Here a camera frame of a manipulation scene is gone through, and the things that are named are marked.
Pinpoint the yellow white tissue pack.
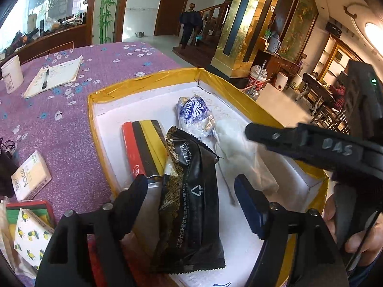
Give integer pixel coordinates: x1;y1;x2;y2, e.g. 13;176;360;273
11;151;51;201

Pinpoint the black snack packet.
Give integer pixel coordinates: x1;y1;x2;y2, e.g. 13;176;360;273
151;126;226;274

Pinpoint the yellow-edged white box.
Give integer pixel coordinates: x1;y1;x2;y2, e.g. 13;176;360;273
87;67;330;287

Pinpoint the large framed painting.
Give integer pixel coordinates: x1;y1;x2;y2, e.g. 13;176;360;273
278;0;319;63

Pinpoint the white cup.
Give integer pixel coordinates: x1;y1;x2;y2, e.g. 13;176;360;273
1;55;24;93

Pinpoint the ceiling lamp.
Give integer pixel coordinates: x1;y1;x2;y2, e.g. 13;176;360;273
364;22;383;57

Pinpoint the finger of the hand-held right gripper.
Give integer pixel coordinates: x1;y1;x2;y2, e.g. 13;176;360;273
245;122;364;183

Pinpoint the white cloth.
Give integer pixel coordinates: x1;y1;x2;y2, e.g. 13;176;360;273
214;119;280;205

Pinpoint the dark cloth pile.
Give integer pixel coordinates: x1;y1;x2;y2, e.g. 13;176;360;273
0;139;20;198

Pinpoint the wooden display cabinet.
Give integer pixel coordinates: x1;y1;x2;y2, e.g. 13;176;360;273
317;34;362;81

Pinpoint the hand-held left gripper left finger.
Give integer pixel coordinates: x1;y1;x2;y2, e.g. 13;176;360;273
35;177;149;287

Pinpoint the green red yellow striped packet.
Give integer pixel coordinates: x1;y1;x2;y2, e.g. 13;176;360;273
5;200;56;243

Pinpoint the red black yellow striped packet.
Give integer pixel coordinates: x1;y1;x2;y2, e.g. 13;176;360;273
121;120;168;186

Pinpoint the pale thermos jug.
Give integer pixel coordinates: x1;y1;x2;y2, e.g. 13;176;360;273
267;33;282;54

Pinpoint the person's right hand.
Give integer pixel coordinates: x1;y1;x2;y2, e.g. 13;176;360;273
324;194;383;268

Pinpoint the red white bucket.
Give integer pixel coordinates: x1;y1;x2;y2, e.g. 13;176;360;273
248;64;268;88

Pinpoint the lemon print tissue pack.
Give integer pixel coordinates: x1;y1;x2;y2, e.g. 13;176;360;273
13;209;55;271

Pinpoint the brown wooden door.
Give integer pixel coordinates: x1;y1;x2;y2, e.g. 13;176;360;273
154;0;192;36

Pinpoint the white notebook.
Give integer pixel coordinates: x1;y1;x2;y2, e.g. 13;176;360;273
23;55;84;99

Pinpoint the wooden counter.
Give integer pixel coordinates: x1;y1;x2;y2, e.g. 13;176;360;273
0;22;90;66

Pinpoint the wooden stair railing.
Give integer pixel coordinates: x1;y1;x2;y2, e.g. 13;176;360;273
199;0;232;47

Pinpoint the gold pillar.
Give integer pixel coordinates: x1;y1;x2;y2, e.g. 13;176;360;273
214;0;282;78

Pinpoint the black speaker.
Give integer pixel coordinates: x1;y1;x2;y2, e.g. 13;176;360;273
326;22;343;36

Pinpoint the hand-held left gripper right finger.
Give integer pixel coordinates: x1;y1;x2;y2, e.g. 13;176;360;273
234;174;349;287

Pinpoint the purple floral tablecloth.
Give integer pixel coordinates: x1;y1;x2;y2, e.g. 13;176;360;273
0;41;192;278

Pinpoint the dark wooden table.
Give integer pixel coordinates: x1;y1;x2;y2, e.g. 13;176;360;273
301;72;336;108

